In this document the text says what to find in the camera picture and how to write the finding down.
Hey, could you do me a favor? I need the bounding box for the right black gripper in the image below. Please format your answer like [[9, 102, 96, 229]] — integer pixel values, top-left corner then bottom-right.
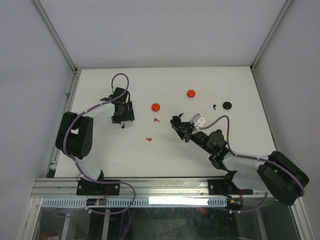
[[172, 121, 214, 155]]

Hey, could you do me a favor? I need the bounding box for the red charging case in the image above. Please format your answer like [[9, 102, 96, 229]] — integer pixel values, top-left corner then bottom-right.
[[151, 103, 161, 112], [186, 89, 196, 98]]

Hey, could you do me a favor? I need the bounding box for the black earbud charging case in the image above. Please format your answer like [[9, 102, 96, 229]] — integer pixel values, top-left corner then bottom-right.
[[170, 115, 181, 126]]

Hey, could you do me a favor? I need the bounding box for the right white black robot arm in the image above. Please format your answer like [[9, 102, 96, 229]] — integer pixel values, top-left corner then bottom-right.
[[170, 114, 310, 206]]

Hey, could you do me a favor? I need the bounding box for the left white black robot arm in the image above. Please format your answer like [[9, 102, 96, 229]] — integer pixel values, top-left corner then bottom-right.
[[55, 87, 135, 195]]

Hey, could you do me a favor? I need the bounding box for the small green circuit board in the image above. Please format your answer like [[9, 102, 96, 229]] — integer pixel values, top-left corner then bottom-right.
[[86, 198, 107, 206]]

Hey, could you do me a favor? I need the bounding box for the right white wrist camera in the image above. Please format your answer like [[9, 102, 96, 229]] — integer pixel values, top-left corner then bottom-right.
[[190, 114, 206, 128]]

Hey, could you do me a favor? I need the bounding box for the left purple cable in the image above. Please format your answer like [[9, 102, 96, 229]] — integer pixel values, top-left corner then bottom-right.
[[63, 73, 131, 181]]

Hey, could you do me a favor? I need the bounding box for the purple cable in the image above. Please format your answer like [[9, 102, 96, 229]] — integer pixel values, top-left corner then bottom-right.
[[63, 73, 131, 181], [197, 114, 306, 198]]

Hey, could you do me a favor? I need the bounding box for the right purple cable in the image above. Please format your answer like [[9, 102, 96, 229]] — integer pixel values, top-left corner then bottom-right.
[[197, 114, 306, 198]]

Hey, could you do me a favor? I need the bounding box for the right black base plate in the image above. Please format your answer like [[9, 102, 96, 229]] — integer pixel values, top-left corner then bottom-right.
[[207, 179, 254, 196]]

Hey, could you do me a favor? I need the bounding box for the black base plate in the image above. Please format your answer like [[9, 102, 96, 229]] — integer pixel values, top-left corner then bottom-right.
[[76, 178, 121, 196], [207, 179, 254, 196]]

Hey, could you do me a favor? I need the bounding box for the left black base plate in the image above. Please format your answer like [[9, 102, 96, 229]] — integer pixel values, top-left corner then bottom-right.
[[76, 178, 121, 196]]

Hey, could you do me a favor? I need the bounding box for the left aluminium frame post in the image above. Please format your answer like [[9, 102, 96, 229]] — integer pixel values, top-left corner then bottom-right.
[[31, 0, 77, 73]]

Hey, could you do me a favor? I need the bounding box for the aluminium frame post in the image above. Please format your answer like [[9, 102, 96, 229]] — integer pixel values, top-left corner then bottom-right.
[[250, 0, 295, 72], [31, 0, 77, 73]]

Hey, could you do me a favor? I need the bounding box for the aluminium mounting rail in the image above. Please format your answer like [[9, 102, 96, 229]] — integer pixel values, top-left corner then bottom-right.
[[31, 176, 300, 198]]

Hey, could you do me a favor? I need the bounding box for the grey slotted cable duct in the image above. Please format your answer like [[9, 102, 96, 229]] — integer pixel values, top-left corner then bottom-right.
[[42, 197, 227, 208]]

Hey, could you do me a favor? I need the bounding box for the right aluminium frame post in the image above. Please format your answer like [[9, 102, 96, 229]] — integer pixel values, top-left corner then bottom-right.
[[250, 0, 295, 72]]

